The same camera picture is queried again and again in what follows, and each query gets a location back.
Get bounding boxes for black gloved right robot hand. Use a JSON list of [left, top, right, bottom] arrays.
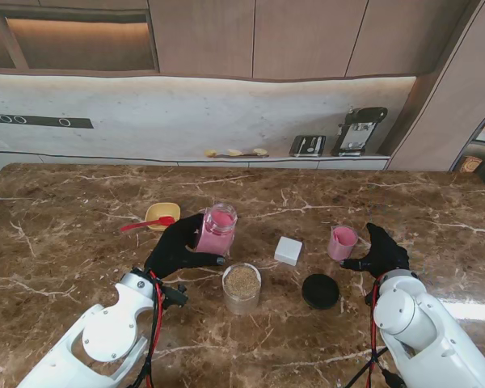
[[339, 222, 411, 280]]

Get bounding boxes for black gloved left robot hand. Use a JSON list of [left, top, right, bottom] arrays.
[[144, 213, 227, 280]]

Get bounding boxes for red plastic measuring spoon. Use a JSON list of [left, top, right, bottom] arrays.
[[120, 216, 176, 233]]

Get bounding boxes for pink plastic measuring cup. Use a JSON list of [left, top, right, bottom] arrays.
[[327, 225, 357, 262]]

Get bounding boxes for pink container with white lid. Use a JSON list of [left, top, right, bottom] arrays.
[[194, 202, 239, 257]]

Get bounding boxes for black round jar lid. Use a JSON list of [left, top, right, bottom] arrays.
[[301, 273, 341, 311]]

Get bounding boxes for clear jar of grain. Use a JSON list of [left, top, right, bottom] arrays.
[[221, 262, 263, 316]]

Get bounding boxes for white square container lid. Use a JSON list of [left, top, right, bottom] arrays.
[[273, 236, 304, 267]]

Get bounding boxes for yellow plastic bowl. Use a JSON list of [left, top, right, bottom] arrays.
[[145, 202, 182, 232]]

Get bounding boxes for wooden cutting board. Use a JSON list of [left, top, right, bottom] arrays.
[[225, 148, 270, 158]]

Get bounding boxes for round wooden ornament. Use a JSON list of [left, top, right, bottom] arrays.
[[459, 155, 483, 175]]

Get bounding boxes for black espresso machine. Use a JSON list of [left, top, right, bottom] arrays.
[[336, 106, 389, 158]]

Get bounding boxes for black silver toaster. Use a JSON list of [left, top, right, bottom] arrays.
[[289, 134, 327, 158]]

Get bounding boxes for tall wooden cabinet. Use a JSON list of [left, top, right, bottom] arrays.
[[386, 0, 485, 173]]

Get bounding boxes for lit open shelf niche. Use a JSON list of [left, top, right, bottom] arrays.
[[0, 0, 161, 76]]

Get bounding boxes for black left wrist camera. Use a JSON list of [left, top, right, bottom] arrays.
[[161, 284, 188, 309]]

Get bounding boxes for red black left arm cable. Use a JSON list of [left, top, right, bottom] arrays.
[[133, 274, 188, 388]]

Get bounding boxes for red black arm cable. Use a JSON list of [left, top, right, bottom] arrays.
[[133, 274, 188, 388], [343, 278, 405, 388]]

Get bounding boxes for red black right arm cable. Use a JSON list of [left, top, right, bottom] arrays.
[[343, 278, 405, 388]]

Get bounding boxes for black wall control panel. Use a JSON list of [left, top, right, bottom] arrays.
[[0, 112, 95, 130]]

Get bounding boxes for wooden wall cabinets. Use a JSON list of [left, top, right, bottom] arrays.
[[147, 0, 483, 83]]

